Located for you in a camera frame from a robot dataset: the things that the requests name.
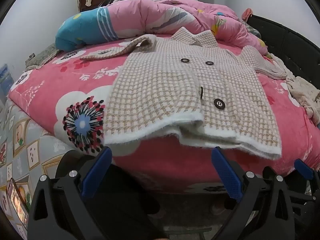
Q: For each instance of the dark cloth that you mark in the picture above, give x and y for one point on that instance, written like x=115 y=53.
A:
x=130 y=192

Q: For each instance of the pink floral fleece blanket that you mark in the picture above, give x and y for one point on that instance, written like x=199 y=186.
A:
x=62 y=85

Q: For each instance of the beige houndstooth coat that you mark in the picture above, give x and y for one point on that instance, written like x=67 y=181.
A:
x=160 y=80

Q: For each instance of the grey picture-print bed sheet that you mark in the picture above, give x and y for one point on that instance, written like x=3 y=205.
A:
x=22 y=140

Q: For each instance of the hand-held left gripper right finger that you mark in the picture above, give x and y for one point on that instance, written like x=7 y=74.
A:
x=227 y=175

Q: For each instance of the black padded headboard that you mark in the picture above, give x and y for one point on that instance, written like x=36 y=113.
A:
x=287 y=40

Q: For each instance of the blue bag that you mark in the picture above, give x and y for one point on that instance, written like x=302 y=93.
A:
x=5 y=78

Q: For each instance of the cream fluffy cloth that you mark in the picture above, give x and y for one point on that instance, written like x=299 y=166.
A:
x=302 y=90

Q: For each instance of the grey patterned cloth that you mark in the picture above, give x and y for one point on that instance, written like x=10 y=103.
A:
x=42 y=55

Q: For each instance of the pink and blue quilt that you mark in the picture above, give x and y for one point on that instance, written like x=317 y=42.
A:
x=155 y=15

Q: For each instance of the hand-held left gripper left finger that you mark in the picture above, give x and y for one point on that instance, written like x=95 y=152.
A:
x=96 y=172

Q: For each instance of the grey plaid cloth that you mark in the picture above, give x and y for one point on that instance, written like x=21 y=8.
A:
x=253 y=30

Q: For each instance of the orange cloth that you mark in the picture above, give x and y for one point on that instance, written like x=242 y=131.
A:
x=247 y=13

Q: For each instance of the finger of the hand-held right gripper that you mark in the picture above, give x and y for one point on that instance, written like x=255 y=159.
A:
x=303 y=168
x=268 y=172

